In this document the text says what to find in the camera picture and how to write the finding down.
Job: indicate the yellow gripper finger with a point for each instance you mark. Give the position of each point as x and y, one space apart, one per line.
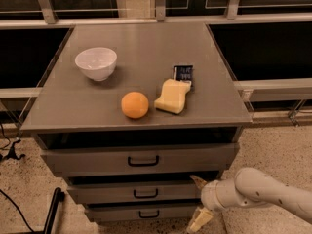
199 182
200 218

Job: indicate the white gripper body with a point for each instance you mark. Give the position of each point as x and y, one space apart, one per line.
210 196

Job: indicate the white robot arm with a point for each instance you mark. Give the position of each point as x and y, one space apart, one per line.
249 188

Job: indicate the grey bottom drawer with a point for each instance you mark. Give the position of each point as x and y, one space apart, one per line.
153 210

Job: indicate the grey drawer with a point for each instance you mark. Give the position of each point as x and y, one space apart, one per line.
153 210
134 192
116 161

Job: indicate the grey drawer cabinet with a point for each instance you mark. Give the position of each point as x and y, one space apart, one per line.
75 112

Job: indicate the grey top drawer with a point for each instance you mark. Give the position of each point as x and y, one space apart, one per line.
116 161

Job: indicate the grey middle drawer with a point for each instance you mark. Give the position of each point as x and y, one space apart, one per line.
134 192

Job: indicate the yellow sponge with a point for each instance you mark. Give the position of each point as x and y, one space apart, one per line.
173 96

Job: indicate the orange fruit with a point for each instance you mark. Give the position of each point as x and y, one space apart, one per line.
134 105

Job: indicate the dark blue snack packet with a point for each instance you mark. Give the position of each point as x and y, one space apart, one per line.
183 73

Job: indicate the black stand leg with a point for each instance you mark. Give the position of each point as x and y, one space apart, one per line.
58 196

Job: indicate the white ceramic bowl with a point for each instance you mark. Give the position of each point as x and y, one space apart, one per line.
97 63

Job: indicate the small black tripod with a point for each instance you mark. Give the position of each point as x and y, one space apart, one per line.
12 152

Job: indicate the metal window railing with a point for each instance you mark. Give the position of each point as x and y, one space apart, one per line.
66 13

